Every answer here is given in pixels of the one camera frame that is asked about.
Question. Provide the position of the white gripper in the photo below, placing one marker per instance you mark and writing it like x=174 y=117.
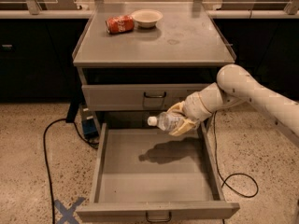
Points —
x=193 y=108

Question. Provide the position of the clear plastic water bottle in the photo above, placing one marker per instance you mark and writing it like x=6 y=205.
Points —
x=166 y=121

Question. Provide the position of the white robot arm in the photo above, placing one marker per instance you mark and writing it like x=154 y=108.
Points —
x=234 y=86

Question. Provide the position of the closed grey top drawer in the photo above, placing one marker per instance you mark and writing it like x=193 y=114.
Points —
x=134 y=97

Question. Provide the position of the open grey middle drawer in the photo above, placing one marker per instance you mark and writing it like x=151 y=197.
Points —
x=147 y=175

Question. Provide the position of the grey drawer cabinet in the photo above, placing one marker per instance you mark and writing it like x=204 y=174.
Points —
x=184 y=47

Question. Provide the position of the blue power box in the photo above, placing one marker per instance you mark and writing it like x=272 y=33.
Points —
x=87 y=122

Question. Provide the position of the white paper bowl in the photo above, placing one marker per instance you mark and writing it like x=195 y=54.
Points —
x=146 y=18

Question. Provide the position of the blue tape cross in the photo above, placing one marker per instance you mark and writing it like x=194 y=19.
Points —
x=68 y=213

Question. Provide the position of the dark lab bench cabinets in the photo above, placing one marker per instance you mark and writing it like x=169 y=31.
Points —
x=36 y=56

